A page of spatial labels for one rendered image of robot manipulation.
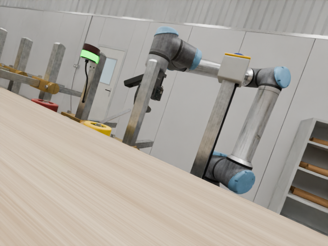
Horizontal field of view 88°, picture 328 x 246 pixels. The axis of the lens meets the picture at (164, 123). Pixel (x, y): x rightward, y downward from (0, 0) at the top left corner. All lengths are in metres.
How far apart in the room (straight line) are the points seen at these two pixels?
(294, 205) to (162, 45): 3.09
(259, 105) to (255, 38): 2.60
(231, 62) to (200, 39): 3.19
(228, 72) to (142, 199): 0.41
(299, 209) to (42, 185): 3.36
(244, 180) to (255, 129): 0.28
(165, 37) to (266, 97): 0.64
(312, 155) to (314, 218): 0.89
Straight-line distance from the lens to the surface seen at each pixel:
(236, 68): 0.53
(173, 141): 3.35
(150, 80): 0.60
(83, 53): 0.73
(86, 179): 0.23
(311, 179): 3.36
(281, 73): 1.11
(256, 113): 1.06
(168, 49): 0.72
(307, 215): 3.47
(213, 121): 0.52
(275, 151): 3.22
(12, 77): 0.93
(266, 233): 0.29
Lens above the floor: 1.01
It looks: 3 degrees down
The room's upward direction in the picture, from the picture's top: 19 degrees clockwise
